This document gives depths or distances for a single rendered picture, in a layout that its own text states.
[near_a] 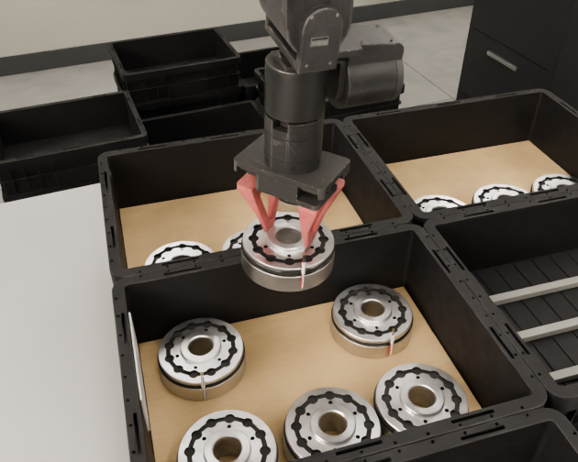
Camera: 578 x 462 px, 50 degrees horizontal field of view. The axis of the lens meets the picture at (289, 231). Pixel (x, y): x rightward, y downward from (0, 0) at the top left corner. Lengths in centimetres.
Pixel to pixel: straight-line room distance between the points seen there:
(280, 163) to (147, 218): 46
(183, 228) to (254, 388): 33
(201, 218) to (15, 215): 45
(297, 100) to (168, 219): 49
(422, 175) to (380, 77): 54
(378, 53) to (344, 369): 38
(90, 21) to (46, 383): 291
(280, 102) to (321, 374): 35
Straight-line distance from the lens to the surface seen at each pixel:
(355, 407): 70
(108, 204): 88
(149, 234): 98
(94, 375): 97
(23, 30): 370
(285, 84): 55
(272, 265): 65
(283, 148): 58
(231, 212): 101
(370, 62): 59
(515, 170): 117
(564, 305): 92
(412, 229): 82
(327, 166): 61
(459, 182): 111
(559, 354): 86
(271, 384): 76
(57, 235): 124
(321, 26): 51
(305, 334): 81
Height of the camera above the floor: 143
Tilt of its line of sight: 39 degrees down
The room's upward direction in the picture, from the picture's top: straight up
